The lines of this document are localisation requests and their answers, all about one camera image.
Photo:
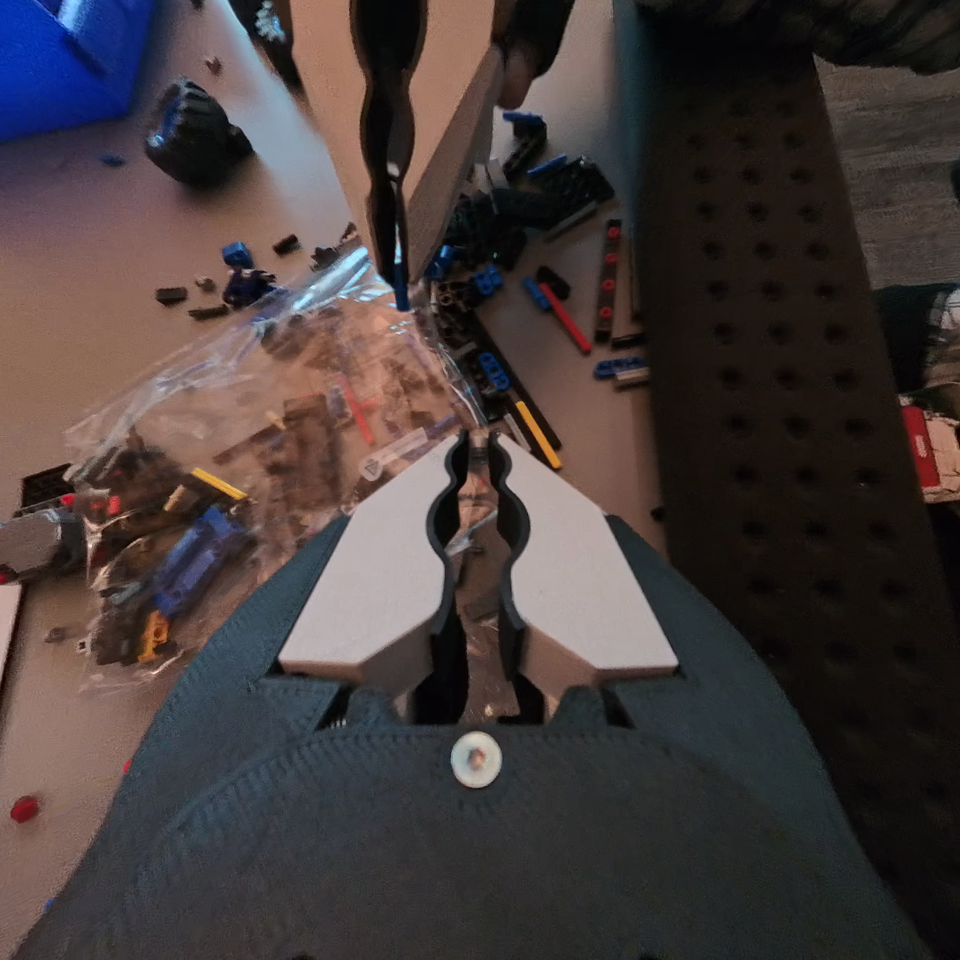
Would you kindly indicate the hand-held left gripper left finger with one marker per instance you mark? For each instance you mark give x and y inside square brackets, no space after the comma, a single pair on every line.
[368,593]

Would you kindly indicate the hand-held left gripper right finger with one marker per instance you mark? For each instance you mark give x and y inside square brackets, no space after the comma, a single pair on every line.
[593,600]

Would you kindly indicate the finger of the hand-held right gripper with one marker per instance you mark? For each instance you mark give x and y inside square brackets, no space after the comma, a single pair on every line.
[458,105]
[333,75]

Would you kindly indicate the pile of toy building pieces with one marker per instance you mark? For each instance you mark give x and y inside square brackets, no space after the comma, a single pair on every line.
[563,188]

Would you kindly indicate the clear plastic bag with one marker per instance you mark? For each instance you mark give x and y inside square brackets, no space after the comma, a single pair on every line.
[225,480]

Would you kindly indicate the person's right forearm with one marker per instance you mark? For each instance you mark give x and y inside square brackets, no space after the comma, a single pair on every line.
[840,30]

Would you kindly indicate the grey desk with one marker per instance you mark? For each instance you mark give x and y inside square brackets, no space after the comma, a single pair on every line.
[90,300]

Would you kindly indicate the black toy wheel blue rim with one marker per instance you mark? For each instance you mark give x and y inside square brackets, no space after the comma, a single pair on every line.
[195,132]

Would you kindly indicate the blue storage bin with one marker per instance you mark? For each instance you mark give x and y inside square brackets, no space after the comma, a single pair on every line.
[60,53]

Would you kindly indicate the grey toy motor block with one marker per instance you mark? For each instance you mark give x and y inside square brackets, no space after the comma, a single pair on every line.
[38,543]

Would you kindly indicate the small red round stud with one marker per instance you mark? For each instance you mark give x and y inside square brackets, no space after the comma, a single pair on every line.
[24,809]

